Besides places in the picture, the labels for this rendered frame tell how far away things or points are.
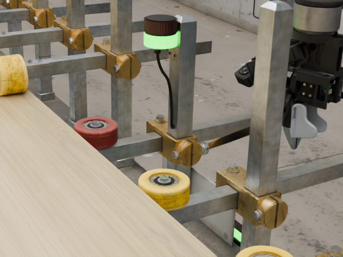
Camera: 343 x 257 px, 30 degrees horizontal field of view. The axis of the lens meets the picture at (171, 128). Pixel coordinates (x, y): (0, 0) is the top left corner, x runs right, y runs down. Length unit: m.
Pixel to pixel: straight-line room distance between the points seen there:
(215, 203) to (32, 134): 0.35
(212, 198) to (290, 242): 1.55
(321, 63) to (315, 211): 1.80
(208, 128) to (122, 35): 0.27
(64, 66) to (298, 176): 0.56
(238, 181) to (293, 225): 1.62
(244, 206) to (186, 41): 0.32
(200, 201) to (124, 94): 0.46
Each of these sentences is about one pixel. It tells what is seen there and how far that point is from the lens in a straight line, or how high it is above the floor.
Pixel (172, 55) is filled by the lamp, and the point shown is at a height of 1.03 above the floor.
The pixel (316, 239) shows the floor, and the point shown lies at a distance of 2.61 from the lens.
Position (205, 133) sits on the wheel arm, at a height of 0.85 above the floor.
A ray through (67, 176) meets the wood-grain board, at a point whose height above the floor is 0.90.
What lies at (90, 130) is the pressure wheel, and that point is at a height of 0.91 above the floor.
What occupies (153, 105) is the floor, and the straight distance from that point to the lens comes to 3.84.
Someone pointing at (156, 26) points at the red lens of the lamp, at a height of 1.10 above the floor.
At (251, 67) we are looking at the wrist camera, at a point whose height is 1.04.
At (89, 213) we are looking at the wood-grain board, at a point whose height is 0.90.
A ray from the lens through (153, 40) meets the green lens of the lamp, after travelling 1.12.
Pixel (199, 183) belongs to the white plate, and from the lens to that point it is 1.25.
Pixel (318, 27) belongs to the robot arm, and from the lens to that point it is 1.02.
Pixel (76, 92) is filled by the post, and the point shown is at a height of 0.81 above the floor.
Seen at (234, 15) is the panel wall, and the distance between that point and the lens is 5.91.
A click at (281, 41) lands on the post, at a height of 1.12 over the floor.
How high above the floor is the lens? 1.36
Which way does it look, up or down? 23 degrees down
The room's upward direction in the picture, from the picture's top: 2 degrees clockwise
